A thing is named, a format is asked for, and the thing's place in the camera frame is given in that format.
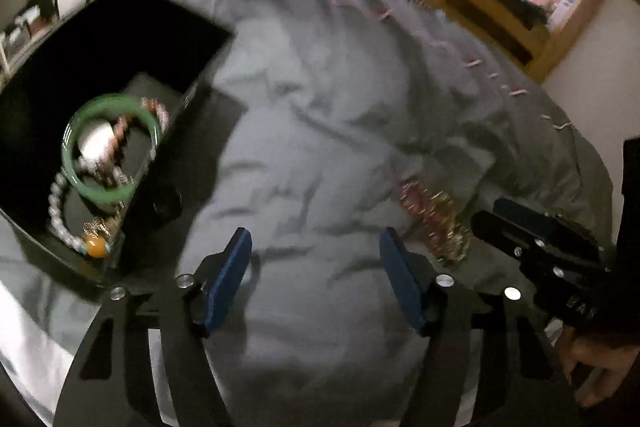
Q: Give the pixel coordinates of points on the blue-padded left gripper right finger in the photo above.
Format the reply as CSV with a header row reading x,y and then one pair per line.
x,y
412,279

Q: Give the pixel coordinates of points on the white round disc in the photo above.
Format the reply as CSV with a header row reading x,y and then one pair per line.
x,y
97,143

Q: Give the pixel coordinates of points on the amber bead pendant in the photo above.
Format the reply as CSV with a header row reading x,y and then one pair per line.
x,y
97,246

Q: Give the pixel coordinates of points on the grey duvet cover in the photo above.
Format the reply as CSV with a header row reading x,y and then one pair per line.
x,y
340,101

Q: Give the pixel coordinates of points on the green jade bangle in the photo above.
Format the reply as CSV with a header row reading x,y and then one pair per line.
x,y
100,182

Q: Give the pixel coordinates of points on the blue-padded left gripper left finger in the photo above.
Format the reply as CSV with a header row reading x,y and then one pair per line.
x,y
221,291

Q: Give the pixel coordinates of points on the right hand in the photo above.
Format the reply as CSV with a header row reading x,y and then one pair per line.
x,y
612,365

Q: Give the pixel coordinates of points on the white striped bedsheet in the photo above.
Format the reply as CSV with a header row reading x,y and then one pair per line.
x,y
42,325

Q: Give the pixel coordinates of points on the black jewelry box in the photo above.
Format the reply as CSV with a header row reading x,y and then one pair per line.
x,y
145,48

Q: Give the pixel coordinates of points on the white shelf unit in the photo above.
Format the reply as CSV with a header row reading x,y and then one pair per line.
x,y
21,22

